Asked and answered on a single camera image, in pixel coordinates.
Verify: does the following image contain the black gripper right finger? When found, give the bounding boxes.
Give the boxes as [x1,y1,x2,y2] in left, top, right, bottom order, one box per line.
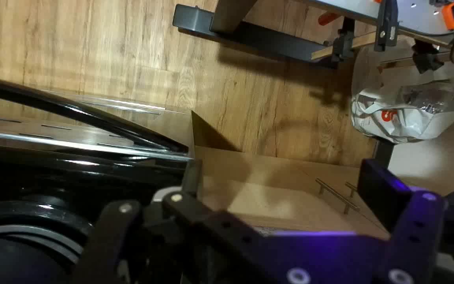
[358,159,448,284]

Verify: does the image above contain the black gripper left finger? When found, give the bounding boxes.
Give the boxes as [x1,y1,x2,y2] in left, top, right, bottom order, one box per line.
[71,156,292,284]

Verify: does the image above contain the black electric stove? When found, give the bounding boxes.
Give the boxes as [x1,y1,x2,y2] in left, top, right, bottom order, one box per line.
[0,112,194,284]

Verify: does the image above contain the white plastic bag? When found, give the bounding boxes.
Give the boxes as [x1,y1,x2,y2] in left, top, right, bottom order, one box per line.
[350,72,454,145]

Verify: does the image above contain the black clamp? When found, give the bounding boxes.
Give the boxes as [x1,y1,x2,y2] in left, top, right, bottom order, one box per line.
[336,15,358,63]
[374,0,400,52]

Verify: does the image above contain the grey stand platform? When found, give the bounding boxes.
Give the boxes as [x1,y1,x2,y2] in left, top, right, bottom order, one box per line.
[311,0,454,39]

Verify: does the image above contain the orange clamp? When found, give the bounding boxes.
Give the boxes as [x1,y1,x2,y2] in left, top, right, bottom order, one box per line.
[440,0,454,31]
[317,9,342,28]

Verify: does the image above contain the wooden stand leg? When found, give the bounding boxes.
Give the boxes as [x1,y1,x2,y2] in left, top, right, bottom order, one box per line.
[211,0,257,34]

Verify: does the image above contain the metal base cabinet handle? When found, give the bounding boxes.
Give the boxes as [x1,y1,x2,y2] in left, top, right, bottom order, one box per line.
[314,176,361,216]

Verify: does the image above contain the black oven door handle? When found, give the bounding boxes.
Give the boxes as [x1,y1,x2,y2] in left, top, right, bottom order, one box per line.
[0,72,191,154]

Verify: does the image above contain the black metal stand frame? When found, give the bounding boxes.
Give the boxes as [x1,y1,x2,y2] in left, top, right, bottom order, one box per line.
[172,3,344,67]

